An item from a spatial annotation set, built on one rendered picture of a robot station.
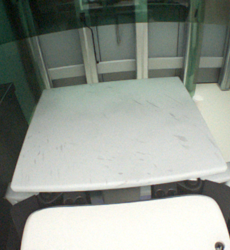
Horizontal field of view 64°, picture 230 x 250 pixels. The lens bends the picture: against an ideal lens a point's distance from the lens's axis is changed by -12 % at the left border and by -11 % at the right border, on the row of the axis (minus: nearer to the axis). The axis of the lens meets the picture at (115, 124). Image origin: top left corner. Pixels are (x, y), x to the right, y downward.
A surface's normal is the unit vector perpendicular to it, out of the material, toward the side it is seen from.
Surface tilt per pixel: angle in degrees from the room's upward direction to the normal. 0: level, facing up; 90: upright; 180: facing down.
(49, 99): 1
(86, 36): 90
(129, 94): 1
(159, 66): 90
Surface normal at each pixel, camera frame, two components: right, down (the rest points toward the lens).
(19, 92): 0.06, 0.67
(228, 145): -0.07, -0.73
